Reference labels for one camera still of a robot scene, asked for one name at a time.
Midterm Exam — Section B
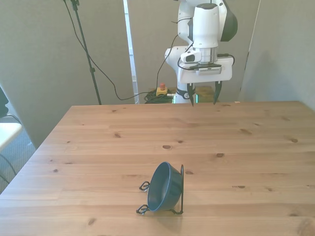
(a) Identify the red emergency stop button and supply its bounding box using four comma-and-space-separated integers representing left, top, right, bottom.
156, 83, 169, 97

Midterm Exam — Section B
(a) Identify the white side table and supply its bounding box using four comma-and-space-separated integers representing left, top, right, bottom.
0, 122, 23, 152

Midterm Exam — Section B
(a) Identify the flat grey wrist camera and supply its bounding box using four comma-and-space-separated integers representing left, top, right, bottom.
182, 63, 223, 75

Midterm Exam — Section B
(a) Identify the dark blue bowl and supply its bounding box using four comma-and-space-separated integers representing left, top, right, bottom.
147, 161, 183, 212

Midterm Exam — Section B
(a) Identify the black camera stand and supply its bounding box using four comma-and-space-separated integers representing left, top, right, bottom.
70, 0, 102, 105

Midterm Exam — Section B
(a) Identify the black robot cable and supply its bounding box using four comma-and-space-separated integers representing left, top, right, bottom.
156, 34, 179, 89

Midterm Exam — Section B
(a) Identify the black wire bowl stand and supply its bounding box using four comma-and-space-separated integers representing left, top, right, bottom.
136, 164, 185, 216

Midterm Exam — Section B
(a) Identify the black camera cable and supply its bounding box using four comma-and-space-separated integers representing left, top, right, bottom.
63, 0, 149, 101

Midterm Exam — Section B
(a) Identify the coil of dark cables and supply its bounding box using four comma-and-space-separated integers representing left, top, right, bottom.
144, 89, 176, 104

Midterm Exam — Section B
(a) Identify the black chair back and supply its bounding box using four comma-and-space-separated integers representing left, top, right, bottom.
0, 85, 9, 118

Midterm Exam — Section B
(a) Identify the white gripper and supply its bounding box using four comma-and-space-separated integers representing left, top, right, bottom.
177, 56, 233, 107

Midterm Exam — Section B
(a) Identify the gray partition panel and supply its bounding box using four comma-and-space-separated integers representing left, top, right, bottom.
240, 0, 315, 112
0, 0, 135, 149
127, 0, 260, 104

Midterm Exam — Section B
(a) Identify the white vertical frame strip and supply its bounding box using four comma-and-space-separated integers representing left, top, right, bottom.
123, 0, 140, 105

